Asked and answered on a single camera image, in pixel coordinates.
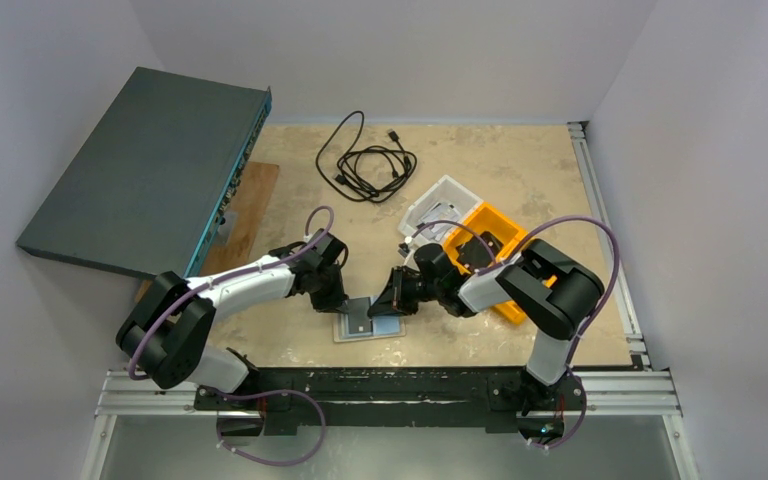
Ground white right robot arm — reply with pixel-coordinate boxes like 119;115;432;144
367;239;606;386

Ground black coiled usb cable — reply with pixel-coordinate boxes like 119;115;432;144
315;110;418;204

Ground brown wooden board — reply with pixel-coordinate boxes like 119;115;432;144
134;160;281;293

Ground papers in white bin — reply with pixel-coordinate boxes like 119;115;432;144
417;202;461;227

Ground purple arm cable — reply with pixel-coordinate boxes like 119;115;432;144
405;215;622;452
126;205;336;382

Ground orange plastic bin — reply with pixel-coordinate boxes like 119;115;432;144
442;201;558;326

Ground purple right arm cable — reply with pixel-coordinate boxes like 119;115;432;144
405;215;622;452

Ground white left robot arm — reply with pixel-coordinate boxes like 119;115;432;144
115;229;348;393

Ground dark credit card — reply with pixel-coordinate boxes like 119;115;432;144
345;297;373;338

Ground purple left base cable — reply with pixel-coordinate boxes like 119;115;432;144
215;391;328;469

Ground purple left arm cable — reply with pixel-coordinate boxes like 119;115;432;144
126;205;336;382

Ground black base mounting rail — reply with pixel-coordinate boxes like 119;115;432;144
194;366;587;442

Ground black part in orange bin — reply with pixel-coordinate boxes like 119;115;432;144
455;231;504;272

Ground dark grey network switch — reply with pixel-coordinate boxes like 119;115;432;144
16;67;272;279

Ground white plastic bin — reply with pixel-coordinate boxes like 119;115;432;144
397;175;483;236

